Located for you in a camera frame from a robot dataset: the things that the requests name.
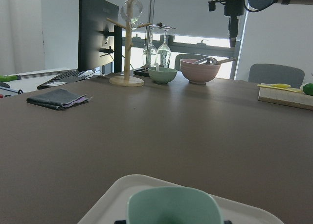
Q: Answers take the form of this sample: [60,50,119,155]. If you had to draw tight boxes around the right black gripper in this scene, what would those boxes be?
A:
[224,0,245,47]

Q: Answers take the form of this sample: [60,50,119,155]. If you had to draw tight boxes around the green cup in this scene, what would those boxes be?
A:
[126,186,224,224]

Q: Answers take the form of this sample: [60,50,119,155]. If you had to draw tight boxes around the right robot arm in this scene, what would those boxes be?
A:
[221,0,313,47]

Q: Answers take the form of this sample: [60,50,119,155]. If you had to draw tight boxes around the cream rabbit tray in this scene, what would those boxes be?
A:
[79,174,282,224]

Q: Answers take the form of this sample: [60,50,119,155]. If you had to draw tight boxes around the grey chair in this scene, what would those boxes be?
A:
[174,53,216,72]
[248,64,305,88]

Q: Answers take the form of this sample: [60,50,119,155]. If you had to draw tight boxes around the pink bowl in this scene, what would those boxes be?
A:
[180,57,236,84]

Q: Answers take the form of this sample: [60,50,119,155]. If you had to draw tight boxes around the wine glass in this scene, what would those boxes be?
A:
[157,29,171,67]
[143,26,157,68]

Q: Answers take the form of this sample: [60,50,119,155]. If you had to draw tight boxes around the yellow plastic knife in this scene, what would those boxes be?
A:
[257,83,303,93]

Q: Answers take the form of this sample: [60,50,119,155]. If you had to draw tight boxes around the green bowl with spoon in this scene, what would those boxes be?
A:
[148,67,178,84]

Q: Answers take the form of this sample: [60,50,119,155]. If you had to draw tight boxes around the wooden cutting board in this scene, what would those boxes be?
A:
[257,83,313,110]

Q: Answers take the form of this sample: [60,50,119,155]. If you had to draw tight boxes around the green lime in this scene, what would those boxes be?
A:
[302,83,313,96]

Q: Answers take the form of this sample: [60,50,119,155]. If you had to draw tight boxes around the wooden mug tree stand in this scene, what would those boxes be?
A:
[106,0,152,88]

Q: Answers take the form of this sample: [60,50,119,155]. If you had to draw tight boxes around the black monitor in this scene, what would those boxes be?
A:
[77,0,122,72]

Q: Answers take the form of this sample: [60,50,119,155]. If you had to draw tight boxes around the black keyboard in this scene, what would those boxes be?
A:
[37,70,94,90]

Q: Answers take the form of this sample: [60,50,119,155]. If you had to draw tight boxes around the folded grey cloth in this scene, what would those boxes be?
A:
[26,88,90,110]

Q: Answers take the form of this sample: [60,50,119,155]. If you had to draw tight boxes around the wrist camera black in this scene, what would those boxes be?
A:
[208,0,224,12]

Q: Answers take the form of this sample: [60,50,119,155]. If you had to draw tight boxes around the green handled tool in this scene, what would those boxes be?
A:
[0,75,21,82]

